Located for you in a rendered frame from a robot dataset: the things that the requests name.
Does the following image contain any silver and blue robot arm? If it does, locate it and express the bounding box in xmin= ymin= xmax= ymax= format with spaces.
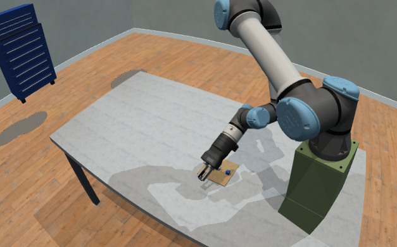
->
xmin=214 ymin=0 xmax=360 ymax=162

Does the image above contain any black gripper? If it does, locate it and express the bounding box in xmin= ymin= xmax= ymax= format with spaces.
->
xmin=197 ymin=123 xmax=243 ymax=181

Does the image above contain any tan mat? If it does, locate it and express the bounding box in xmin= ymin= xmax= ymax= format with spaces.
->
xmin=207 ymin=159 xmax=239 ymax=186

